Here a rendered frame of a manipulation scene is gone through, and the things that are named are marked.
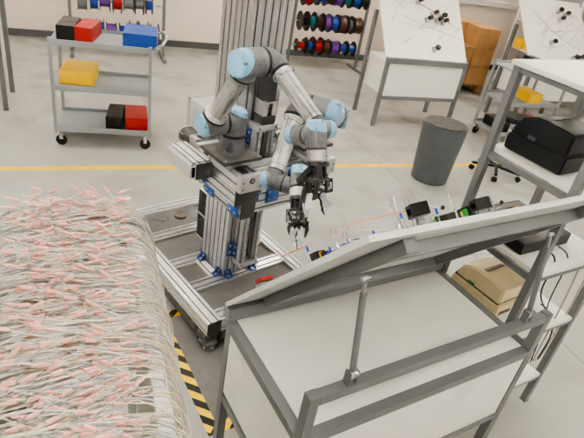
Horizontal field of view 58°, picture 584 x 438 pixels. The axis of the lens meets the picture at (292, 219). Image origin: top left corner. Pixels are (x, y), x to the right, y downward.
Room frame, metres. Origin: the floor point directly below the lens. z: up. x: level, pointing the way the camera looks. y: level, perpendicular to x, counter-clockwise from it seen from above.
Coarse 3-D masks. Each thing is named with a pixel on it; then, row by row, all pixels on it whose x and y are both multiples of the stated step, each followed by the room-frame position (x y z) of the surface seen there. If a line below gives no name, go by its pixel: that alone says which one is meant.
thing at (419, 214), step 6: (408, 204) 1.35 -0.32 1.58; (414, 204) 1.35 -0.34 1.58; (420, 204) 1.35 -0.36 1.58; (426, 204) 1.35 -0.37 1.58; (408, 210) 1.37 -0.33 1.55; (414, 210) 1.33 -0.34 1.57; (420, 210) 1.34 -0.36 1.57; (426, 210) 1.34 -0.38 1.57; (408, 216) 1.35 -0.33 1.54; (414, 216) 1.32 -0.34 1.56; (420, 216) 1.34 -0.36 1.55; (420, 222) 1.32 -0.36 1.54; (426, 222) 1.33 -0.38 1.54
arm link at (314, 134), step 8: (312, 120) 1.83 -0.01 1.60; (320, 120) 1.83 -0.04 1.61; (304, 128) 1.85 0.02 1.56; (312, 128) 1.81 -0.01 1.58; (320, 128) 1.81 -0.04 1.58; (304, 136) 1.82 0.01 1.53; (312, 136) 1.80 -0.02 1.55; (320, 136) 1.80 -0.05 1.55; (312, 144) 1.79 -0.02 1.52; (320, 144) 1.79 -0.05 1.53
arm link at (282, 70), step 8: (272, 56) 2.16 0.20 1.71; (280, 56) 2.19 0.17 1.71; (272, 64) 2.15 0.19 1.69; (280, 64) 2.16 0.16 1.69; (288, 64) 2.18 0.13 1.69; (272, 72) 2.16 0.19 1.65; (280, 72) 2.15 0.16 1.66; (288, 72) 2.15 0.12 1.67; (280, 80) 2.14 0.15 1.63; (288, 80) 2.12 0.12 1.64; (296, 80) 2.13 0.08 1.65; (288, 88) 2.10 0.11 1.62; (296, 88) 2.09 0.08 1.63; (288, 96) 2.10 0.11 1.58; (296, 96) 2.07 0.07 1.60; (304, 96) 2.06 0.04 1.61; (296, 104) 2.05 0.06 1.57; (304, 104) 2.04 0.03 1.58; (312, 104) 2.04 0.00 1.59; (304, 112) 2.02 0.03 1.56; (312, 112) 2.01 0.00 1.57; (320, 112) 2.03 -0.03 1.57; (304, 120) 2.02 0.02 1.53; (328, 120) 2.01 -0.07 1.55; (328, 128) 1.97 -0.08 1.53; (336, 128) 2.00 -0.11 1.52; (328, 136) 1.97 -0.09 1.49
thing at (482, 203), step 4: (484, 196) 1.60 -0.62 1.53; (488, 196) 1.60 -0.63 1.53; (472, 200) 1.59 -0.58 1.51; (476, 200) 1.59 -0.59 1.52; (480, 200) 1.59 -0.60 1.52; (484, 200) 1.59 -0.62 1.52; (488, 200) 1.59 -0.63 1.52; (492, 200) 1.62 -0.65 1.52; (472, 204) 1.61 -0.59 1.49; (476, 204) 1.57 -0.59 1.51; (480, 204) 1.58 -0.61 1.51; (484, 204) 1.58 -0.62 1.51; (488, 204) 1.58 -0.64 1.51; (472, 208) 1.60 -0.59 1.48; (476, 208) 1.57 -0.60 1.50; (480, 208) 1.57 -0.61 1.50; (484, 208) 1.57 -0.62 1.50; (488, 208) 1.59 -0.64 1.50; (472, 212) 1.59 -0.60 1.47; (480, 212) 1.59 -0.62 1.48; (484, 212) 1.57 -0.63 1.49
